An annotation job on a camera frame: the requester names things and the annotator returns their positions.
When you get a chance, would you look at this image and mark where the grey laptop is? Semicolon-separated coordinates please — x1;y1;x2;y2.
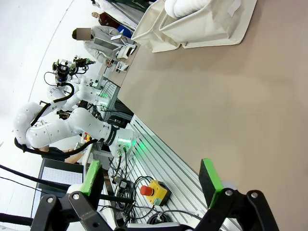
93;36;114;56

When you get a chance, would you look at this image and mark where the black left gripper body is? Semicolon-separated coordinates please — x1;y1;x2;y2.
53;64;73;84

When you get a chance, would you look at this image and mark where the yellow emergency stop button box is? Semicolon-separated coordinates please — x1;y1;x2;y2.
140;179;172;207

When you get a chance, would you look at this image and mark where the white desktop device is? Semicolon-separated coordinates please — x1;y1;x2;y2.
116;44;136;59

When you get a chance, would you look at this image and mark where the white coat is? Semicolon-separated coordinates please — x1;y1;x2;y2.
92;0;145;26

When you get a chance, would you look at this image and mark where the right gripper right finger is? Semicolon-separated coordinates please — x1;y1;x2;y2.
195;158;280;231

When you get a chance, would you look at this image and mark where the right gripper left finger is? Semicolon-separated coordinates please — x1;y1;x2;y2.
30;160;114;231

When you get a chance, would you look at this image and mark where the operator in dark shirt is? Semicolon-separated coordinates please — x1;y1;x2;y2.
33;145;84;165

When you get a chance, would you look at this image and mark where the aluminium profile base plate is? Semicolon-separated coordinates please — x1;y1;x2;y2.
105;114;244;231

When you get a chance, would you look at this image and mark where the blue chair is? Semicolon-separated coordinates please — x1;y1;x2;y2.
117;25;134;38

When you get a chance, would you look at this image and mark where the cream fabric basket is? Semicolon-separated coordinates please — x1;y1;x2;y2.
131;0;185;53
158;0;258;49

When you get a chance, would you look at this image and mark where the white towel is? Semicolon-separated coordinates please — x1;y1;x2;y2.
164;0;213;19

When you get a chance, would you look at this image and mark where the bystander in maroon top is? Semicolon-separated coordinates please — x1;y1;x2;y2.
91;11;121;29

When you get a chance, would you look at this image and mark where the black controller box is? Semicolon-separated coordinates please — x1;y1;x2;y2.
107;112;134;129

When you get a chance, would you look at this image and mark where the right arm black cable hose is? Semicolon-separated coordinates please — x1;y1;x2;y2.
0;164;73;227

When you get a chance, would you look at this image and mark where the background robot arm with gripper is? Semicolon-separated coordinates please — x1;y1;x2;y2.
64;55;109;109

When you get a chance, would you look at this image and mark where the black laptop with white screen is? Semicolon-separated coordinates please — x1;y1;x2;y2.
31;157;85;213

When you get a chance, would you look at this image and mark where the small white button box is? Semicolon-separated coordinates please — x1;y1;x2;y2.
115;61;129;72

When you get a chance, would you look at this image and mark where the small black adapter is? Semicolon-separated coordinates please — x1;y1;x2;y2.
112;175;131;190

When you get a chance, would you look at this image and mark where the bystander in grey hoodie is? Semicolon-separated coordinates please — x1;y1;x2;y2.
72;25;135;67

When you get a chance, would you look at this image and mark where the white tablet on stand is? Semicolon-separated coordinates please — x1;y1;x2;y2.
110;28;126;45

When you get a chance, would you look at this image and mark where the brown side table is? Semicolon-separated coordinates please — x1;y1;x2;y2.
97;44;141;85

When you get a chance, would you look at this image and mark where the black cable bundle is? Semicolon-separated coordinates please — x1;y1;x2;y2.
105;154;203;231

